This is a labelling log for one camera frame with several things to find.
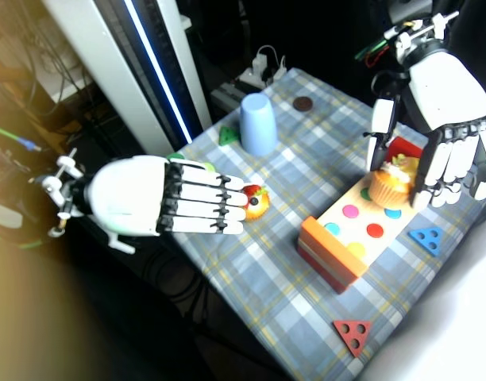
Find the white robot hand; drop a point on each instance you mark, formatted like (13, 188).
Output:
(445, 95)
(128, 194)

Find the orange frosted toy cupcake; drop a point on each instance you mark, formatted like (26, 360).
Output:
(390, 186)

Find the strawberry topped toy cupcake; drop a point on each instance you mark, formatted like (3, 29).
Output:
(259, 208)

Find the orange toy bed with dots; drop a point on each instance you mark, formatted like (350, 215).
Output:
(338, 246)

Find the light green round block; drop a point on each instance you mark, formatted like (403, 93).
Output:
(208, 166)

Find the green triangle block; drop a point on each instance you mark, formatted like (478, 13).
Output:
(228, 137)

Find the white pillar with blue stripe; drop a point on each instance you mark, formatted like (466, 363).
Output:
(108, 59)

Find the grey box on floor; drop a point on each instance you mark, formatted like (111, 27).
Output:
(227, 97)

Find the brown round toy cookie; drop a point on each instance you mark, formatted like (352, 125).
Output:
(302, 104)

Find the blue triangle block with holes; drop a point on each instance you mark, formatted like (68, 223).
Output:
(427, 240)

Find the light blue plastic cup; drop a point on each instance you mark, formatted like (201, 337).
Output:
(258, 127)

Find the blue plaid tablecloth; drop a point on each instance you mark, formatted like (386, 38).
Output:
(275, 278)

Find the white power strip with plugs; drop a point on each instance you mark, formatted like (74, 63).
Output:
(261, 65)

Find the red triangle block with holes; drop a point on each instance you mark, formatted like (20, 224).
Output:
(352, 335)

